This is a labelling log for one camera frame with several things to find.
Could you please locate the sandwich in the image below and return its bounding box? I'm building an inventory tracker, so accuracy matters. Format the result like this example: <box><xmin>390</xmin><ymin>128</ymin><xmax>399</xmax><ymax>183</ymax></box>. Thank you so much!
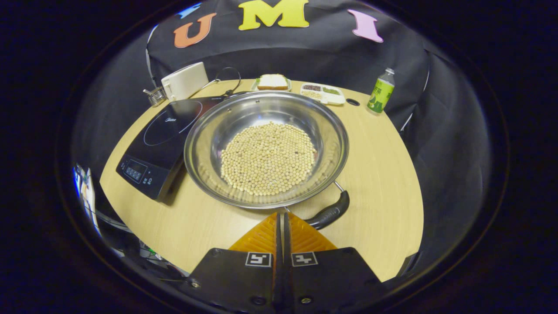
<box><xmin>257</xmin><ymin>74</ymin><xmax>289</xmax><ymax>90</ymax></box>

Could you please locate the green drink bottle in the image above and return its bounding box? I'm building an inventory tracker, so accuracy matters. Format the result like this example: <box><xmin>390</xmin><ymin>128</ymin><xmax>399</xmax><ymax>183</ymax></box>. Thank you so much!
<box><xmin>367</xmin><ymin>68</ymin><xmax>395</xmax><ymax>115</ymax></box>

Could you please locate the pile of soybeans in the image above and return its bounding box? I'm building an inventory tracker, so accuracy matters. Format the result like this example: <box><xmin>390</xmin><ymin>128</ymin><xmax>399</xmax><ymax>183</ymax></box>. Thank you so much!
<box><xmin>220</xmin><ymin>122</ymin><xmax>317</xmax><ymax>196</ymax></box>

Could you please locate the steel pot with black handles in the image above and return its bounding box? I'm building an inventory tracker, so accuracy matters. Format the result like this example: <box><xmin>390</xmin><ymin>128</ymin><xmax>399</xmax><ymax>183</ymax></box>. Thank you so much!
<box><xmin>184</xmin><ymin>91</ymin><xmax>350</xmax><ymax>231</ymax></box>

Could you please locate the white toaster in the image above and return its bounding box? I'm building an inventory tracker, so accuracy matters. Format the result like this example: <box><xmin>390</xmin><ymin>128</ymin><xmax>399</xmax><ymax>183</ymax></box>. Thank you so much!
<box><xmin>161</xmin><ymin>61</ymin><xmax>210</xmax><ymax>102</ymax></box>

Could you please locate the white divided dish with beans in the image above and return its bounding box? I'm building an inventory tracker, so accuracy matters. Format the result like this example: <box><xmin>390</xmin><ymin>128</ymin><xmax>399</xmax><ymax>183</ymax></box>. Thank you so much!
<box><xmin>300</xmin><ymin>83</ymin><xmax>346</xmax><ymax>106</ymax></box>

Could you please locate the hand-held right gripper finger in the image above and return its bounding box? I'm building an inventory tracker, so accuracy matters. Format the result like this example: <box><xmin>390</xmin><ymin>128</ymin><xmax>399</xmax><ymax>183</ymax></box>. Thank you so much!
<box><xmin>283</xmin><ymin>212</ymin><xmax>388</xmax><ymax>312</ymax></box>
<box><xmin>182</xmin><ymin>212</ymin><xmax>284</xmax><ymax>314</ymax></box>

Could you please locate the small rectangular plate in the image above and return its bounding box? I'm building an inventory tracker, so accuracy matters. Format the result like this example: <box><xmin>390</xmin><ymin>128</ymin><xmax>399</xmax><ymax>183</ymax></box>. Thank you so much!
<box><xmin>251</xmin><ymin>78</ymin><xmax>292</xmax><ymax>92</ymax></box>

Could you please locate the black induction cooktop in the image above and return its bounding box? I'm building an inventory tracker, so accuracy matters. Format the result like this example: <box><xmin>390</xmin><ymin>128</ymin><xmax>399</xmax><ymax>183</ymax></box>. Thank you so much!
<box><xmin>116</xmin><ymin>96</ymin><xmax>227</xmax><ymax>202</ymax></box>

